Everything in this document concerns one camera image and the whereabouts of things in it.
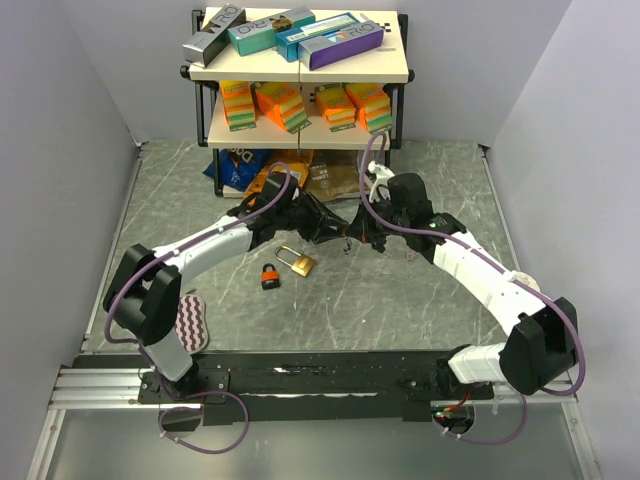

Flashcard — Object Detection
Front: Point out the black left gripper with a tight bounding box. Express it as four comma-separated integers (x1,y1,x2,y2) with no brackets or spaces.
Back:
276,192,349,245

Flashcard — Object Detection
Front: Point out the grey figurine keychain with keys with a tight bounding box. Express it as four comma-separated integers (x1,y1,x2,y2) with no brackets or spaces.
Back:
342,238,352,255

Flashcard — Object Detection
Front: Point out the teal RiO box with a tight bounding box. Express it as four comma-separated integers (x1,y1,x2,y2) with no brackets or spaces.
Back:
229,7,316,56

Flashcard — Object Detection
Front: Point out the purple RiO box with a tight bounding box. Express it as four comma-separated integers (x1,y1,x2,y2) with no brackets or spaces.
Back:
298,21,385,71

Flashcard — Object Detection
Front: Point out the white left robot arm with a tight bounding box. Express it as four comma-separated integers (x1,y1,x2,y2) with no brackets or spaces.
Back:
103,172,349,402

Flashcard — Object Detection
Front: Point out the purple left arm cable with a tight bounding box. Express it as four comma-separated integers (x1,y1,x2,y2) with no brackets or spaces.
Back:
101,161,301,454

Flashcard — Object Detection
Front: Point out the beige black shelf rack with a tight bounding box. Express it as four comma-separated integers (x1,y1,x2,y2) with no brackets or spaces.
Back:
179,6,416,199

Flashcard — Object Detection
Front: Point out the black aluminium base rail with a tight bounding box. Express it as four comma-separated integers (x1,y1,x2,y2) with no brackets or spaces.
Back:
52,344,572,425

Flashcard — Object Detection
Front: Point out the orange black small padlock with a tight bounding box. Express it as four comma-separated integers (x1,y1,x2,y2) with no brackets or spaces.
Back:
261,263,281,290

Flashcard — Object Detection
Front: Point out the blue teal box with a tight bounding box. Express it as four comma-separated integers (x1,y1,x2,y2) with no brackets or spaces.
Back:
275,12,361,62

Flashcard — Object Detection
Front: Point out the sponge pack far right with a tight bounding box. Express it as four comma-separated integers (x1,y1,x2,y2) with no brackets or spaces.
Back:
345,83,392,133

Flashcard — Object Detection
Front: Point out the sponge pack far left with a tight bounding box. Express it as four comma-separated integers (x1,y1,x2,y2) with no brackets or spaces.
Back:
219,80,256,131

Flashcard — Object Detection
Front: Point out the sponge pack centre right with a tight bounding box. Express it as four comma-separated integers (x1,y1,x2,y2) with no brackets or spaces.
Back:
314,83,356,132

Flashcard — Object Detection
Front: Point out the large brass padlock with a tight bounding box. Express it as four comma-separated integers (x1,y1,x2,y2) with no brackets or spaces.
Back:
274,245,317,277

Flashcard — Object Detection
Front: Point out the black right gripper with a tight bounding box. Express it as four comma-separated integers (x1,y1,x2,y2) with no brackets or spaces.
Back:
346,192,409,243

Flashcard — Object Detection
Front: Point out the sponge pack centre left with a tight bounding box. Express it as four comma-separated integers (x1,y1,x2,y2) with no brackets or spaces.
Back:
251,82,311,134

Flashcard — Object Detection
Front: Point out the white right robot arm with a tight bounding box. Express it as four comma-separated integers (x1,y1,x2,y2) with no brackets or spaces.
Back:
353,167,586,399

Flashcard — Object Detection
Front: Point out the brown paper snack bag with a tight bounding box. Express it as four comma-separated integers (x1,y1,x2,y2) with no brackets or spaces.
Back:
304,150,362,203

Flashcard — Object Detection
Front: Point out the purple striped sponge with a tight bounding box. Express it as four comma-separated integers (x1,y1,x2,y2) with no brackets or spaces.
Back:
175,294,209,355

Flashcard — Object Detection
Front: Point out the sponge pack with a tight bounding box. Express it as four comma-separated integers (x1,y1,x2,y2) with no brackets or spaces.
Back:
219,80,256,131
314,83,356,132
345,83,392,133
251,82,311,134

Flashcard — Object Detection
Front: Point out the orange potato chip bag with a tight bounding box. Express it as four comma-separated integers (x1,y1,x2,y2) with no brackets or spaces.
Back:
241,148,314,201

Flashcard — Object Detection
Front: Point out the silver RiO box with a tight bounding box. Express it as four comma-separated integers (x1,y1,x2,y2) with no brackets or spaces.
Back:
182,4,246,66

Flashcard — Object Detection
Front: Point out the blue Doritos chip bag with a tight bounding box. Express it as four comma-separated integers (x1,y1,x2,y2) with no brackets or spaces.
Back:
202,148,272,191

